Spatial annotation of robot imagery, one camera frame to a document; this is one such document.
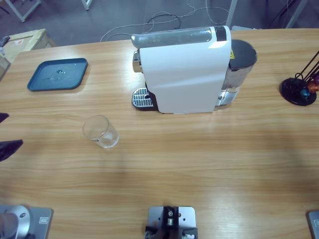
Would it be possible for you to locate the clear drinking glass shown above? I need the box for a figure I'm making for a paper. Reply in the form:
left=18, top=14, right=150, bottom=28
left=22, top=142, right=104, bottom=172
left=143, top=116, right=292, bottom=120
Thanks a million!
left=82, top=115, right=120, bottom=150

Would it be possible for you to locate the silver coffee machine lever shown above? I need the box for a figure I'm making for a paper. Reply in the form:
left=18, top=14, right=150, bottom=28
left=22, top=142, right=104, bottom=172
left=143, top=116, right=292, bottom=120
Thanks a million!
left=131, top=26, right=212, bottom=48

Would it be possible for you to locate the white capsule coffee machine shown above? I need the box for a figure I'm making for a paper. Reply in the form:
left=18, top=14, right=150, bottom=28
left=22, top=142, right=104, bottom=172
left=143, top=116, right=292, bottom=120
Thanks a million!
left=131, top=25, right=232, bottom=115

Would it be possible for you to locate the light wooden crate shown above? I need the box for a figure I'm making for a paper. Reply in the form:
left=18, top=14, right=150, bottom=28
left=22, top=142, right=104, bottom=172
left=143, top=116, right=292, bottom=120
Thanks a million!
left=0, top=28, right=57, bottom=64

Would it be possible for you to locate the blue plastic tray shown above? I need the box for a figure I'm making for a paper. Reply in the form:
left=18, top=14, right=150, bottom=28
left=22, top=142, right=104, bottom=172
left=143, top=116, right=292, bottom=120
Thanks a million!
left=26, top=58, right=89, bottom=92

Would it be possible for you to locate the black drip tray silver grid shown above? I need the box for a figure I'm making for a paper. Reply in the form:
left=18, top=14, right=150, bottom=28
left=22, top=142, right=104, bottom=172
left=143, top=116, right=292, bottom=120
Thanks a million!
left=131, top=87, right=158, bottom=112

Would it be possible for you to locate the clear water tank black lid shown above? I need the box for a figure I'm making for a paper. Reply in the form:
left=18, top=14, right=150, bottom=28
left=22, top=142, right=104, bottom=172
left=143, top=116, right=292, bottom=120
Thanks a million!
left=215, top=39, right=258, bottom=110

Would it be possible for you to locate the black capsule holder with rods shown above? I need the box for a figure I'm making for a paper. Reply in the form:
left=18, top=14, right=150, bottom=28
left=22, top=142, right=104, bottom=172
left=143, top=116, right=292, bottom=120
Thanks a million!
left=279, top=51, right=319, bottom=107

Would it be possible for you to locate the white metal table frame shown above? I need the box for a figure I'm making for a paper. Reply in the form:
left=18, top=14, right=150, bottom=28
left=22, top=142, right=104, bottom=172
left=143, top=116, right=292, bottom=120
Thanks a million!
left=0, top=0, right=42, bottom=23

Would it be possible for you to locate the long white floor cable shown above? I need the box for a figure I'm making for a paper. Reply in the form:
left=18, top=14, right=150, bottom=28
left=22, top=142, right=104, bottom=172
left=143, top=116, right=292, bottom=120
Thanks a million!
left=100, top=0, right=200, bottom=42

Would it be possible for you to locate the grey mount plate dark post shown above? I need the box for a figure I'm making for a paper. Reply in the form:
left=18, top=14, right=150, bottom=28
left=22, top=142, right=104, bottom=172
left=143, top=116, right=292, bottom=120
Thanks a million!
left=145, top=205, right=199, bottom=239

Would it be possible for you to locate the thin white floor cable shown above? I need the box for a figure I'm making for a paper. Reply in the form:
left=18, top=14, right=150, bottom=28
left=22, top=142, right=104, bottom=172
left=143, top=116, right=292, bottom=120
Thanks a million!
left=205, top=0, right=230, bottom=24

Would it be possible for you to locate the black cable bundle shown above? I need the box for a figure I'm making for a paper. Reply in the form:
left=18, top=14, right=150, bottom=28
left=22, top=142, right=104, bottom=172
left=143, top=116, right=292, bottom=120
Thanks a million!
left=268, top=0, right=297, bottom=28

